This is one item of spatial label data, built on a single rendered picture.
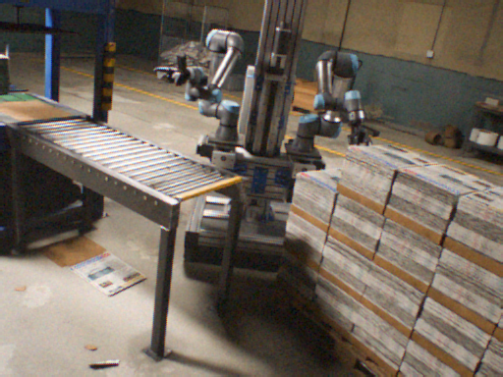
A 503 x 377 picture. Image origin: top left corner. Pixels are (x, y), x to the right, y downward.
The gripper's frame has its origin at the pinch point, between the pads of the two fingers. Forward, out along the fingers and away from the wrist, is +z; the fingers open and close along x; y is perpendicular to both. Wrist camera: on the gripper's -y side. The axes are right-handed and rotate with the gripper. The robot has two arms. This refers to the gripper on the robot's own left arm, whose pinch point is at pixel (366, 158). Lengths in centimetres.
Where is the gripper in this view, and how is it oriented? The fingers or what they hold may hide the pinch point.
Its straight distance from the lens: 231.5
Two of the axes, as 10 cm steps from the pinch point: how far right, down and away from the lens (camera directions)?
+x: -7.9, 0.8, -6.0
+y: -5.9, 1.4, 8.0
